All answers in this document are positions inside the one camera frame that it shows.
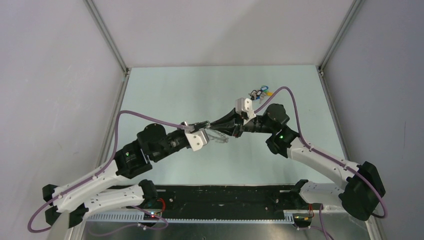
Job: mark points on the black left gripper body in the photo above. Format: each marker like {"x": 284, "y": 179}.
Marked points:
{"x": 176, "y": 139}

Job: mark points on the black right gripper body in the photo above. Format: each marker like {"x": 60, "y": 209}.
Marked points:
{"x": 254, "y": 125}

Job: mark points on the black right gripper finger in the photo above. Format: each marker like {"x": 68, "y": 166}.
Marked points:
{"x": 227, "y": 121}
{"x": 229, "y": 129}

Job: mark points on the large metal keyring disc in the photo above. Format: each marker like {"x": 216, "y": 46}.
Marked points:
{"x": 217, "y": 136}

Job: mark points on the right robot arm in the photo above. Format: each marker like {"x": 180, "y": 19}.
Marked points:
{"x": 358, "y": 187}

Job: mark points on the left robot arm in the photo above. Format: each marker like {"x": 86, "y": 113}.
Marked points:
{"x": 91, "y": 194}

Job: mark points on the bunch of coloured keys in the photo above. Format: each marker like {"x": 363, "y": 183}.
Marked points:
{"x": 260, "y": 94}

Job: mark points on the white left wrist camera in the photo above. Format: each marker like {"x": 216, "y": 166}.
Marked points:
{"x": 203, "y": 138}

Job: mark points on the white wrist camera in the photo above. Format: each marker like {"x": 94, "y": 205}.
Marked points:
{"x": 244, "y": 108}
{"x": 203, "y": 138}

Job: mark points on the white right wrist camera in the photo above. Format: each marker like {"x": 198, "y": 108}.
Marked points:
{"x": 244, "y": 108}

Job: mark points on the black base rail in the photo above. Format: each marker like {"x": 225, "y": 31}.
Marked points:
{"x": 227, "y": 201}

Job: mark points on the white slotted cable duct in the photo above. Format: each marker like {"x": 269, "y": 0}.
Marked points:
{"x": 143, "y": 218}

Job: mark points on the right aluminium frame post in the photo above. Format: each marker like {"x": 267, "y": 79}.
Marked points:
{"x": 346, "y": 23}

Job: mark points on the aluminium frame post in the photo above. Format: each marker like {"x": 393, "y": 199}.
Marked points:
{"x": 346, "y": 23}
{"x": 106, "y": 34}

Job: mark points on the left aluminium frame post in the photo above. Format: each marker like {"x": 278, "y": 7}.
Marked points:
{"x": 106, "y": 34}

